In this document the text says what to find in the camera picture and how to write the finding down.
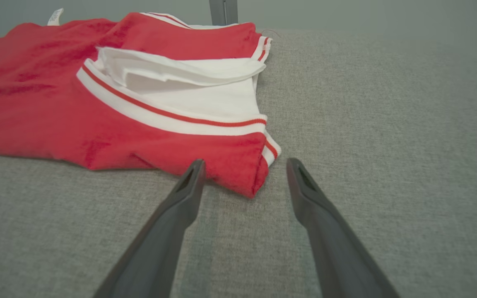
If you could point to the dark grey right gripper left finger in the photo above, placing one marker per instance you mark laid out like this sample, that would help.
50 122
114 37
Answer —
155 256

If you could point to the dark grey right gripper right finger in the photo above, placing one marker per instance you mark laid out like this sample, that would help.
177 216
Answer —
340 256

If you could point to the red white lettered sports garment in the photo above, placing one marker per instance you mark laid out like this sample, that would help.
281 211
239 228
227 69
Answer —
56 116

